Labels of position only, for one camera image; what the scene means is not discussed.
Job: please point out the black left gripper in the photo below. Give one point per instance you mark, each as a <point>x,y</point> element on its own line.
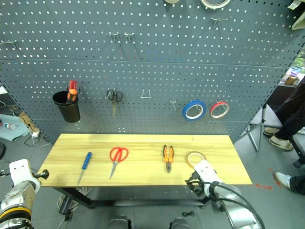
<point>43,174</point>

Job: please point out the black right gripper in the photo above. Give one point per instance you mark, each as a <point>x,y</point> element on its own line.
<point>194,184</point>

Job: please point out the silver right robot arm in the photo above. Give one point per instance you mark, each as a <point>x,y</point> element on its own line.
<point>238,210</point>

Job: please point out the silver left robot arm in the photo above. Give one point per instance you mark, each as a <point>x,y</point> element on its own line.
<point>16,202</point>

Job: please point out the grey pegboard wall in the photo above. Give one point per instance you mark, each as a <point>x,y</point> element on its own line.
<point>152,71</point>

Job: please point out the beige masking tape roll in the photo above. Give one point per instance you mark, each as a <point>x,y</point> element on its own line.
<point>189,159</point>

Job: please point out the orange black pliers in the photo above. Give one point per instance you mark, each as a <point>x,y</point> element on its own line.
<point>168,163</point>

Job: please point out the dark rounded robot foot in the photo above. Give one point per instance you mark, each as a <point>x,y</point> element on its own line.
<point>179,223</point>
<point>119,222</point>

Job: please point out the teal plastic sheet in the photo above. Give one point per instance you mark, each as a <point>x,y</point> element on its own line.
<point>9,134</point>

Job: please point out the clear plastic water bottle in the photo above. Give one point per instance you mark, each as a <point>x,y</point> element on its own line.
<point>8,125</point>

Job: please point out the black plastic cup holder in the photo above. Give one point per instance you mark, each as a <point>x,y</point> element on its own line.
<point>70,112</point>

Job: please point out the blue tape roll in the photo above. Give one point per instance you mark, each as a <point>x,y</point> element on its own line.
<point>184,112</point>

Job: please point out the red tape roll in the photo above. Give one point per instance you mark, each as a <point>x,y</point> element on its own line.
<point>212,111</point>

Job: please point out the small silver pegboard hook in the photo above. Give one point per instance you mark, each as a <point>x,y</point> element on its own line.
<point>173,104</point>

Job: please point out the silver tripod stand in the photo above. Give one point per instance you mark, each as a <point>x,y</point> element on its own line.
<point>261,124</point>

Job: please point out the person in blue jeans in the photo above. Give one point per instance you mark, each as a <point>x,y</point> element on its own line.
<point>294,183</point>

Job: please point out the black furniture leg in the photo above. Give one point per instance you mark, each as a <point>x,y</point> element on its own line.
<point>299,152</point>

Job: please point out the person in dark trousers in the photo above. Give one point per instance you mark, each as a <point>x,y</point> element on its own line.
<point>291,112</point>

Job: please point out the long silver pegboard hook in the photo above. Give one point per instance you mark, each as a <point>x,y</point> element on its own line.
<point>218,20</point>
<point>9,42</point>

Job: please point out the cluttered shelf with boxes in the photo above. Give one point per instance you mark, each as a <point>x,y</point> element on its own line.
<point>291,77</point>

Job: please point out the silver double prong hook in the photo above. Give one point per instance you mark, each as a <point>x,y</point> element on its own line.
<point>129,36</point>
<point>114,36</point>

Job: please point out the large white tape roll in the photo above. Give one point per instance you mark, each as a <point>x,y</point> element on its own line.
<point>214,5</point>

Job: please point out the beige tape roll on pegboard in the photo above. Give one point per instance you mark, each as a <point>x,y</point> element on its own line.
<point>171,1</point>

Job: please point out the cardboard boxes stack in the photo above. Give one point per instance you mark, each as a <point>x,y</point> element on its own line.
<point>297,14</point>

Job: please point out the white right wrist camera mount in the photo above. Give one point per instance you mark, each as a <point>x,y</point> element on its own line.
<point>206,170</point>

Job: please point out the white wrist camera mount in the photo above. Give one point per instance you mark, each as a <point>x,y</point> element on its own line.
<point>206,170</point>
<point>22,172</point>

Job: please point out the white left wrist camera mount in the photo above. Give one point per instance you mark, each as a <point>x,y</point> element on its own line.
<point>22,172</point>

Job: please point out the black metal table frame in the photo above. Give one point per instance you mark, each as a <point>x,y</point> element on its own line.
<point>102,203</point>

